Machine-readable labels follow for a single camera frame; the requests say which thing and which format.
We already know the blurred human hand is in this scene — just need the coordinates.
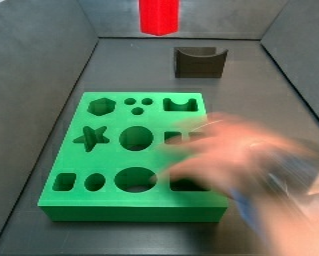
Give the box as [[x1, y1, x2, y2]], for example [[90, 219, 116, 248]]
[[158, 113, 301, 195]]

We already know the forearm with dark sleeve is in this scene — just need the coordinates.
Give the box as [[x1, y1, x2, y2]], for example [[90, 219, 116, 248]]
[[231, 141, 319, 256]]

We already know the green shape sorter board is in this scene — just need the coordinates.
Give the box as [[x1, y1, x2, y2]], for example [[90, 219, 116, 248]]
[[37, 92, 228, 222]]

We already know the dark grey U-shaped block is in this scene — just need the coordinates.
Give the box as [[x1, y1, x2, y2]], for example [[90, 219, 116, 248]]
[[173, 47, 228, 78]]

